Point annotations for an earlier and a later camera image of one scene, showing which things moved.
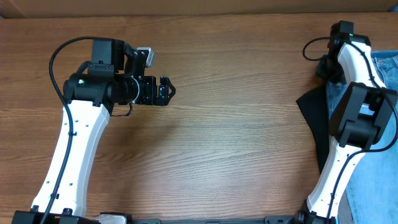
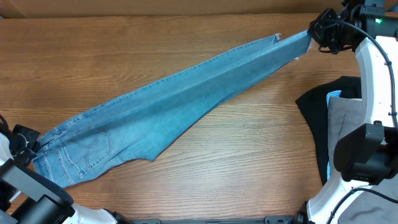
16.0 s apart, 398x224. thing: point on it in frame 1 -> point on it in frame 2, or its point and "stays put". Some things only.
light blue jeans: (372, 186) -> (137, 123)
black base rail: (276, 219) stays put
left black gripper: (149, 98) -> (31, 136)
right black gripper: (321, 71) -> (317, 30)
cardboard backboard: (47, 9) stays put
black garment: (314, 105) stays put
